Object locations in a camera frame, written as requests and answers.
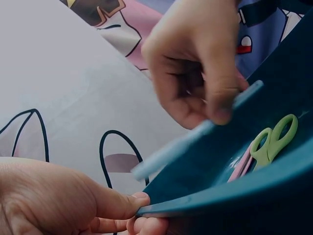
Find green-handled scissors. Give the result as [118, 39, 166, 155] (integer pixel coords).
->
[250, 114, 299, 172]

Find light blue pen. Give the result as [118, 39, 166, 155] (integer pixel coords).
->
[131, 79, 265, 182]

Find person's right hand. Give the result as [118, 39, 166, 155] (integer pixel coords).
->
[141, 0, 249, 130]

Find pink slim utility knife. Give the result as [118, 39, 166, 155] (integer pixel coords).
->
[227, 140, 256, 184]

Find person's left hand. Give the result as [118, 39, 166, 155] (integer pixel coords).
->
[0, 157, 169, 235]

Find teal plastic container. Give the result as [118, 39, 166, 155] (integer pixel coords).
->
[136, 7, 313, 235]

